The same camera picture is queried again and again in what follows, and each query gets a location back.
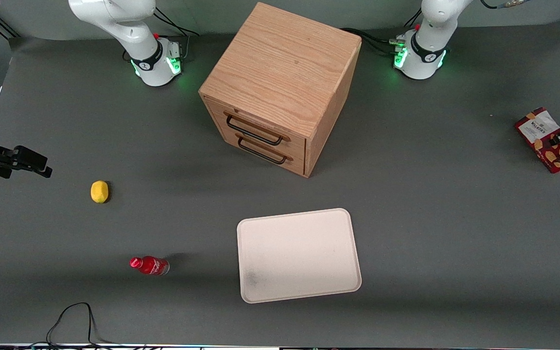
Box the black cables at arm base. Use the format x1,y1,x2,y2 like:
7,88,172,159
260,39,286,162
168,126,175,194
153,7,201,62
340,12,424,57

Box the red soda bottle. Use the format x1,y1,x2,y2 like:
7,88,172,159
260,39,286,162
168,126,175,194
129,256,170,276

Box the black cable loop on table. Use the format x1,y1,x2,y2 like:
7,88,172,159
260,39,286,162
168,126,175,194
31,302,130,350

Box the yellow lemon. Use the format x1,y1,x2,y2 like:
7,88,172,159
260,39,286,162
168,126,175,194
90,180,109,204

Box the pale pink rectangular tray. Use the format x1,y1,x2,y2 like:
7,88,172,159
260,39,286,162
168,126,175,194
237,208,362,304

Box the black wire drawer handle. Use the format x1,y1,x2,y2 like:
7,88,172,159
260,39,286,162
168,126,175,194
225,113,291,146
236,134,294,165

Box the black cables at left arm base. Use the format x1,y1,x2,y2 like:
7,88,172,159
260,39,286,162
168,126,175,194
340,12,424,57

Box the red cookie box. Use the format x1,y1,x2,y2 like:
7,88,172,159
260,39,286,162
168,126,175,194
514,106,560,175

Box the oak wooden drawer cabinet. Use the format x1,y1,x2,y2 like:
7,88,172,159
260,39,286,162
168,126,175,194
198,2,362,178

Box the wooden drawer front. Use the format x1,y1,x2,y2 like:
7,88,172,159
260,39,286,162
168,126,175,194
209,121,307,177
204,96,307,158

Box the black cables at right arm base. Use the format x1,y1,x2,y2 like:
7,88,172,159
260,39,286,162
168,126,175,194
153,7,201,62

